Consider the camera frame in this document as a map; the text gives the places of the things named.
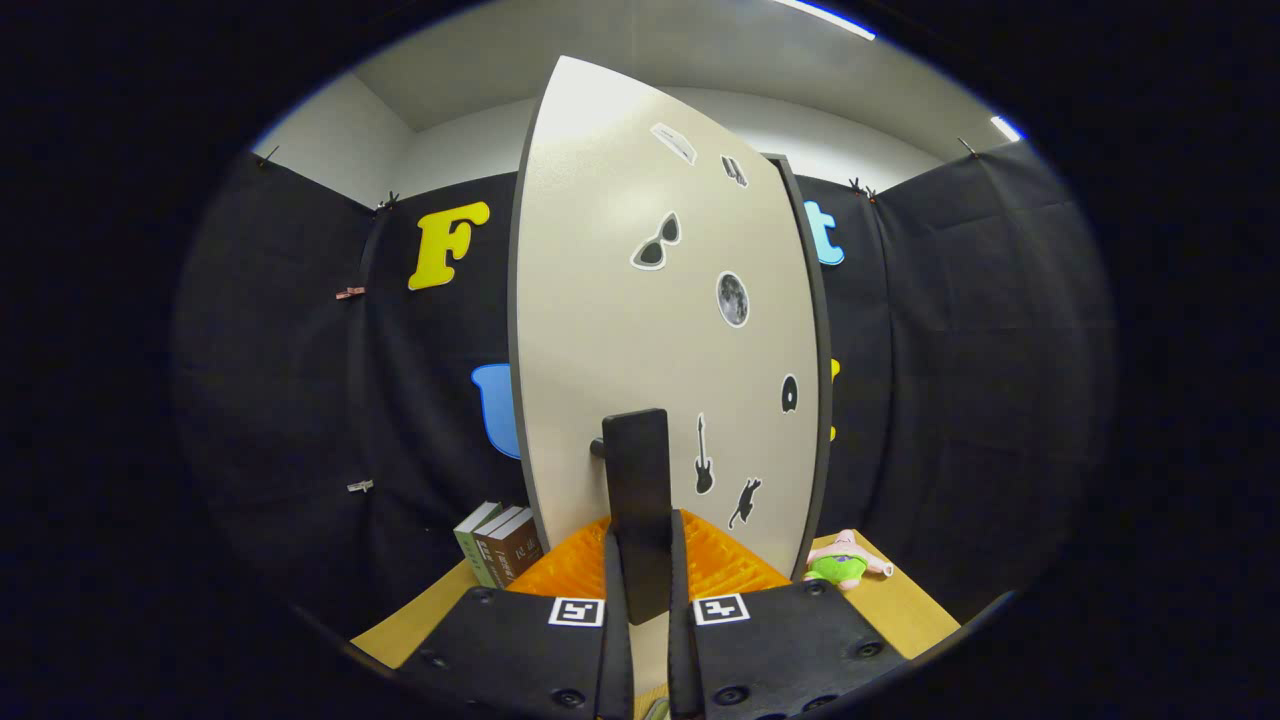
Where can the grey cabinet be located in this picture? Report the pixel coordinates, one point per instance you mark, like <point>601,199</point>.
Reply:
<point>824,380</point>

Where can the long ceiling light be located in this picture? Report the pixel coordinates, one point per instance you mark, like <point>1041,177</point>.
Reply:
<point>830,18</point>

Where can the small ceiling light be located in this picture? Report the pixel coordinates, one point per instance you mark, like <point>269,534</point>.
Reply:
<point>1006,128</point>

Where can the black backdrop cloth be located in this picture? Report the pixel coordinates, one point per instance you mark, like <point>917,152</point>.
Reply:
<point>980,400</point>

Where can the black binder clip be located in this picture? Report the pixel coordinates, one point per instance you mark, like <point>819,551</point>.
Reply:
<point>388,200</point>
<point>966,148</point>
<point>858,188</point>

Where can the brown book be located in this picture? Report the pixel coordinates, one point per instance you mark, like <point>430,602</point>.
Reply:
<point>520,548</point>
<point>487,560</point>

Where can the pink star plush toy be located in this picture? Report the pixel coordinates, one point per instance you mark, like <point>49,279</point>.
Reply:
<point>840,568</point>

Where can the green and white book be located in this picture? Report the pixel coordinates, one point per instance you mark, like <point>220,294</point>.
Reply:
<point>467,550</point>

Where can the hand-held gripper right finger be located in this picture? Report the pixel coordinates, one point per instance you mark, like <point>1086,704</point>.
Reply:
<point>683,670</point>

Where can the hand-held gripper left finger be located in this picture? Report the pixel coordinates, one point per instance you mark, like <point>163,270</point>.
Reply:
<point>617,670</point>

